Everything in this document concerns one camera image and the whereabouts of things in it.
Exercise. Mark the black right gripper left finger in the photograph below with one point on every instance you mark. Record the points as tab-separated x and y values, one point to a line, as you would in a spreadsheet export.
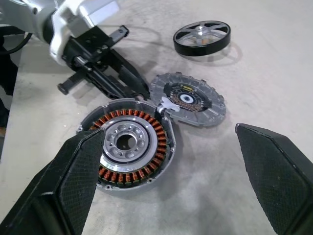
56	186

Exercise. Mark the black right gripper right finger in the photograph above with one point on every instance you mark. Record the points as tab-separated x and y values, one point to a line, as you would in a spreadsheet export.
281	176

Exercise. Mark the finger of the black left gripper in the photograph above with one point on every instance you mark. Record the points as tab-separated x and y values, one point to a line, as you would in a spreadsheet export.
129	73
107	86

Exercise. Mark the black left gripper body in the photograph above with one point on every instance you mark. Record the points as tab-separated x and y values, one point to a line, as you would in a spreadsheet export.
88	46

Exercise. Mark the black spoked rotor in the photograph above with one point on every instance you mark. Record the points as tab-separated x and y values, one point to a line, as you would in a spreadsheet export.
187	49

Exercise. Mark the silver motor housing copper windings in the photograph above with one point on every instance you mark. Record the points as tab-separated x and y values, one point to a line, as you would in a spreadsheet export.
160	139

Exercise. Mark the grey round motor lid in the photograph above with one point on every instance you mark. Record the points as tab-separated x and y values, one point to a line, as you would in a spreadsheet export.
210	102

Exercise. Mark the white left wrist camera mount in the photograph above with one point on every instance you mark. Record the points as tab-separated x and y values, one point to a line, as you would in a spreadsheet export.
67	14

